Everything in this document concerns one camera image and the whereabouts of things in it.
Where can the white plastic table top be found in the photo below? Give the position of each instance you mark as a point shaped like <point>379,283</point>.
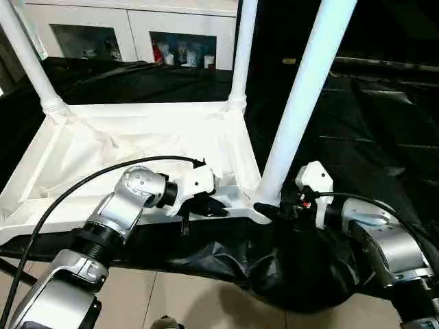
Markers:
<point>137,137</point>

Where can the white plastic table leg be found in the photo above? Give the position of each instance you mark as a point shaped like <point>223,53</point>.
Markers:
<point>27,55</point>
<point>309,89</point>
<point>241,48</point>

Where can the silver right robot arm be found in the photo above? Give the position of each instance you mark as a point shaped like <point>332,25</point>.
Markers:
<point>384,240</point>

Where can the black work mat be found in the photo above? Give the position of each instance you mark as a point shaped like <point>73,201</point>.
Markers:
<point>384,137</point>

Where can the dark robot left foot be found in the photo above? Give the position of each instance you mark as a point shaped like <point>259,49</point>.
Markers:
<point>167,323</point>

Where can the small yellow label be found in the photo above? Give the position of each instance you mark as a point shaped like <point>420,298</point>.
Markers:
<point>289,60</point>

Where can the black folding table stand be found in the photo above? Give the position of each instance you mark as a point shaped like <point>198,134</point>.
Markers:
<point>17,273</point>

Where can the white glass-door cabinet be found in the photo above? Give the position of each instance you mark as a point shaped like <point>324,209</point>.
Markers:
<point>123,17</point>

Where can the teal plastic object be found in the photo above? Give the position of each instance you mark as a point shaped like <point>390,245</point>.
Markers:
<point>38,41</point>

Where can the grey curtain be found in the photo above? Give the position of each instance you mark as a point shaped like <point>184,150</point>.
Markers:
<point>8,65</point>

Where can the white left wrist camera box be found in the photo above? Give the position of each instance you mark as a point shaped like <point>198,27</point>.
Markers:
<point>195,181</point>

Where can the silver metal rail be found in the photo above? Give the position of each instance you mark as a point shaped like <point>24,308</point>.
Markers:
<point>391,65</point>

